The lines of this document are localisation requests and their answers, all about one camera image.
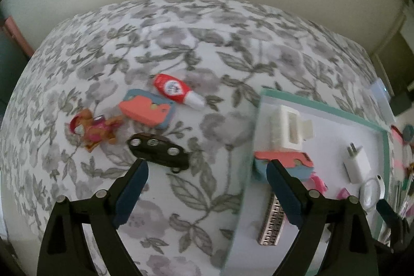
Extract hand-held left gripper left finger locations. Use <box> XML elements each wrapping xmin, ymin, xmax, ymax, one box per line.
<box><xmin>36</xmin><ymin>158</ymin><xmax>150</xmax><ymax>276</ymax></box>

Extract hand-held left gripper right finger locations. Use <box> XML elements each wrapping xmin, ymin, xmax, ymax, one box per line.
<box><xmin>266</xmin><ymin>159</ymin><xmax>380</xmax><ymax>276</ymax></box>

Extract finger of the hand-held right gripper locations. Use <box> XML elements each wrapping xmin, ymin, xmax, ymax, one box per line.
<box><xmin>376</xmin><ymin>198</ymin><xmax>414</xmax><ymax>253</ymax></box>

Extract white watch band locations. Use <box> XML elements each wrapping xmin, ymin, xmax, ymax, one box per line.
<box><xmin>360</xmin><ymin>175</ymin><xmax>387</xmax><ymax>211</ymax></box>

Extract pink smart watch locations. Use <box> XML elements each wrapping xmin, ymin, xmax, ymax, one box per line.
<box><xmin>307</xmin><ymin>174</ymin><xmax>328</xmax><ymax>196</ymax></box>

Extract coral and blue puzzle piece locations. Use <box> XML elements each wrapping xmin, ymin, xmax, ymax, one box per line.
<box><xmin>253</xmin><ymin>149</ymin><xmax>314</xmax><ymax>183</ymax></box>

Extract black toy car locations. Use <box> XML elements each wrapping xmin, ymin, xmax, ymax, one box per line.
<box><xmin>126</xmin><ymin>132</ymin><xmax>191</xmax><ymax>174</ymax></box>

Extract white tray with teal rim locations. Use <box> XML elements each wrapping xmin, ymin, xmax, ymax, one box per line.
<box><xmin>223</xmin><ymin>86</ymin><xmax>394</xmax><ymax>276</ymax></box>

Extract colourful clutter pile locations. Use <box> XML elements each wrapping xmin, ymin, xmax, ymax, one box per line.
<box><xmin>390</xmin><ymin>123</ymin><xmax>414</xmax><ymax>219</ymax></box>

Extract white plug adapter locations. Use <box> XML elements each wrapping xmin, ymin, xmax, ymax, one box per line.
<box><xmin>342</xmin><ymin>142</ymin><xmax>370</xmax><ymax>185</ymax></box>

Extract white hair clip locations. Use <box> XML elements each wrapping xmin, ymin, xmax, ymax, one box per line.
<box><xmin>269</xmin><ymin>104</ymin><xmax>314</xmax><ymax>151</ymax></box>

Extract small toy doll figure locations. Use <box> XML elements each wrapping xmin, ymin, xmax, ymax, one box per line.
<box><xmin>69</xmin><ymin>108</ymin><xmax>125</xmax><ymax>154</ymax></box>

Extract coral and blue toy case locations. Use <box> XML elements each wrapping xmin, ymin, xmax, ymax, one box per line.
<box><xmin>118</xmin><ymin>88</ymin><xmax>177</xmax><ymax>130</ymax></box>

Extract red glue tube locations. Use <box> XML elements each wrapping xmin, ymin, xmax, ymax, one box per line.
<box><xmin>153</xmin><ymin>73</ymin><xmax>206</xmax><ymax>109</ymax></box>

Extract white box device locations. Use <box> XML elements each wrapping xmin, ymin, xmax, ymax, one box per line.
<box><xmin>369</xmin><ymin>77</ymin><xmax>394</xmax><ymax>117</ymax></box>

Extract floral blanket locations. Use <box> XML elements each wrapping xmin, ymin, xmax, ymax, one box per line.
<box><xmin>0</xmin><ymin>0</ymin><xmax>393</xmax><ymax>276</ymax></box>

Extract dark cabinet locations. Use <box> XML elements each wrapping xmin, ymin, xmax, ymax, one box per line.
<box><xmin>0</xmin><ymin>32</ymin><xmax>31</xmax><ymax>124</ymax></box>

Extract pink furniture frame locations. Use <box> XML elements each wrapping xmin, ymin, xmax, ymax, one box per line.
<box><xmin>4</xmin><ymin>16</ymin><xmax>35</xmax><ymax>57</ymax></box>

